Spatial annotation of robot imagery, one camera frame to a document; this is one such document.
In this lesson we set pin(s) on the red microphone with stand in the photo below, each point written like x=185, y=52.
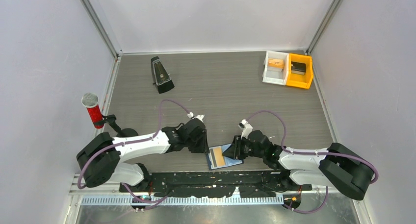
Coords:
x=91, y=102

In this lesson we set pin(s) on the black box in bin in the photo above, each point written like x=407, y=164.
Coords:
x=298, y=68

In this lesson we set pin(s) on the black metronome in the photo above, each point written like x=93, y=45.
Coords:
x=161, y=79

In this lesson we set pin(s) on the yellow plastic bin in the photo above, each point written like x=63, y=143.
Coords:
x=300, y=81

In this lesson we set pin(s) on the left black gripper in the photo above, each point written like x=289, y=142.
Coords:
x=203, y=147

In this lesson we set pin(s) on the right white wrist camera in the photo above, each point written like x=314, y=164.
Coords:
x=246, y=128

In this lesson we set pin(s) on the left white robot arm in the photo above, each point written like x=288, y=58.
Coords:
x=106, y=158

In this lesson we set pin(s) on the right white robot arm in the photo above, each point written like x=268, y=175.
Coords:
x=335, y=166

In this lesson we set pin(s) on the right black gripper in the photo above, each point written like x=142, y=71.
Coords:
x=231, y=151

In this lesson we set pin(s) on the blue leather card holder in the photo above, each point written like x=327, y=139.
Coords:
x=229, y=162

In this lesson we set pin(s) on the white plastic bin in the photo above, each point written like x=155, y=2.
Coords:
x=274, y=77

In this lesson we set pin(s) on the slotted aluminium rail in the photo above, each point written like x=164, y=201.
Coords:
x=92, y=200

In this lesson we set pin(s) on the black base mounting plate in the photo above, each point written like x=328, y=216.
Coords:
x=251, y=184

